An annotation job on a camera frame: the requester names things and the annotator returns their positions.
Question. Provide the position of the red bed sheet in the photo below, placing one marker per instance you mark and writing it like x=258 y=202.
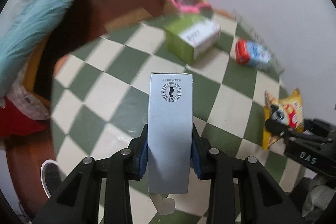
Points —
x=14 y=123

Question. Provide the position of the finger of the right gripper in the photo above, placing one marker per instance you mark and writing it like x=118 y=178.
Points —
x=278 y=129

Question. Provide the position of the pink plastic hanger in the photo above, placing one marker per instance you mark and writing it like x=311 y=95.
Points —
x=185 y=6

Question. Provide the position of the light blue duvet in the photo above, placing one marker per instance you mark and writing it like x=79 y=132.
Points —
x=36 y=21

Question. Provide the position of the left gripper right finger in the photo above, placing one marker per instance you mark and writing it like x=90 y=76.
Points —
x=261 y=198

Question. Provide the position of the yellow panda snack bag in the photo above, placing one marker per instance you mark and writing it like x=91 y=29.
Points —
x=287 y=111

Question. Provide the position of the grey white long box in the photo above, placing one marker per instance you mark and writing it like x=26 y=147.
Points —
x=169 y=133

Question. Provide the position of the green white checkered mat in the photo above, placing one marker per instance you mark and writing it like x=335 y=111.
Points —
x=109 y=89

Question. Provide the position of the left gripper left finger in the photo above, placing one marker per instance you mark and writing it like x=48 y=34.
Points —
x=77 y=199

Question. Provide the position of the white round trash bin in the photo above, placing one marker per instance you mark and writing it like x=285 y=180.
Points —
x=50 y=177

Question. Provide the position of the patterned grey pink bedsheet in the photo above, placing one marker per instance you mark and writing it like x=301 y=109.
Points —
x=24 y=101

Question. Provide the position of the green white tissue box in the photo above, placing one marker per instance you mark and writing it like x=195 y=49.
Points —
x=191 y=36

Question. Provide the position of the red blue milk carton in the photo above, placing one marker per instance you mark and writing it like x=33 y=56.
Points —
x=253 y=55

